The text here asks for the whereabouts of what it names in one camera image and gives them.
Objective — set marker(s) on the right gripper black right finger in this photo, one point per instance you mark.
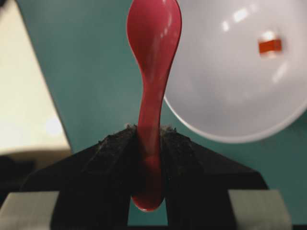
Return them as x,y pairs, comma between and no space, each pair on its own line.
196,182

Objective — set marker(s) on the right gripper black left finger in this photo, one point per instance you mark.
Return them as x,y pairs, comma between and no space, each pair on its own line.
94,185

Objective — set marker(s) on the small red block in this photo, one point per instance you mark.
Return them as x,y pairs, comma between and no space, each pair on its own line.
270,46

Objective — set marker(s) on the pink plastic soup spoon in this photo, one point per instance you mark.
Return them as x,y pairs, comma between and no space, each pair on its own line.
153,31

